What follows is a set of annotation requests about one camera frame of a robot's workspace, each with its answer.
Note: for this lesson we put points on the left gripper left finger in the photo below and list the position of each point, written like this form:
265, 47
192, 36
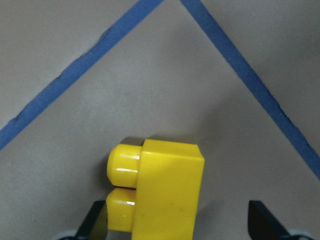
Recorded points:
95, 224

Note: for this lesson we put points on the yellow toy block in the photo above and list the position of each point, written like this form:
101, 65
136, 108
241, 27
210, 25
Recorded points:
156, 189

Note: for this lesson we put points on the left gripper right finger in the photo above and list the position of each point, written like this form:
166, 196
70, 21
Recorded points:
262, 224

